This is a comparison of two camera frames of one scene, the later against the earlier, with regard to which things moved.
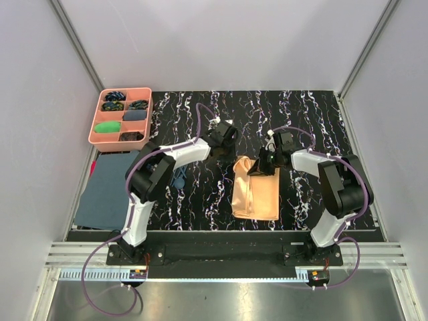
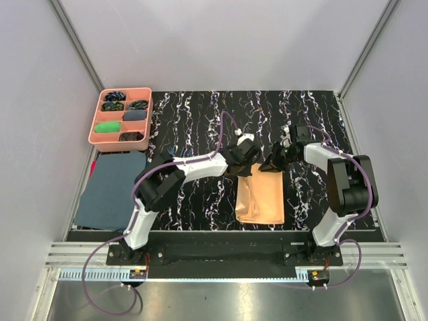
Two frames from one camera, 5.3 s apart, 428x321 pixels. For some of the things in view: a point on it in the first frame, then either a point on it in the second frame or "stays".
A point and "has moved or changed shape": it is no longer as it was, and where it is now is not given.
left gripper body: [229, 151] to [246, 168]
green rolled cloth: [103, 127] stays
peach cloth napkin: [255, 197] has moved or changed shape
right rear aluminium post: [391, 5] stays
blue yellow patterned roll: [112, 105] stays
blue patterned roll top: [115, 95] stays
